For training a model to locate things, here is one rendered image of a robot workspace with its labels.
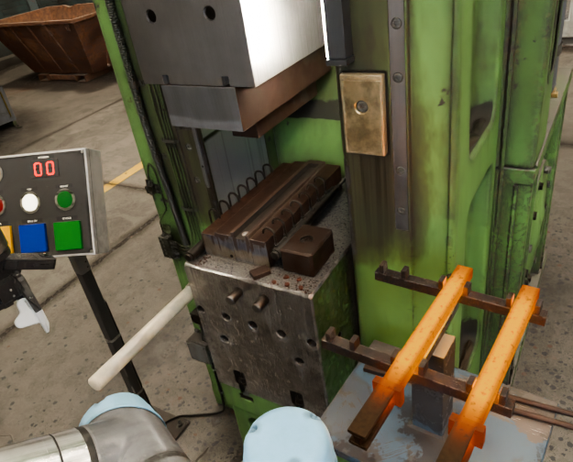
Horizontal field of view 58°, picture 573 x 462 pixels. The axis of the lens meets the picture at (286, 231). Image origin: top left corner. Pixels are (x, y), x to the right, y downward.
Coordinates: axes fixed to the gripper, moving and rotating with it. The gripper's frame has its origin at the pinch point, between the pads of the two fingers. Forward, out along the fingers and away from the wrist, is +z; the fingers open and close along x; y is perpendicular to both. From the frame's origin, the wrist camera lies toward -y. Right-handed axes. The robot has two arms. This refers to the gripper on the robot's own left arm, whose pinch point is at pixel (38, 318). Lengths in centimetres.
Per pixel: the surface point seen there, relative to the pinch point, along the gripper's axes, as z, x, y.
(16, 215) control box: -12.7, -28.9, -11.5
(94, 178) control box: -18.2, -16.6, -30.5
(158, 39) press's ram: -52, 14, -42
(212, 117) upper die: -36, 23, -44
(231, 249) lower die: -1.2, 20.0, -43.1
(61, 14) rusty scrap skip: 20, -724, -340
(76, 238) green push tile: -6.7, -12.9, -18.9
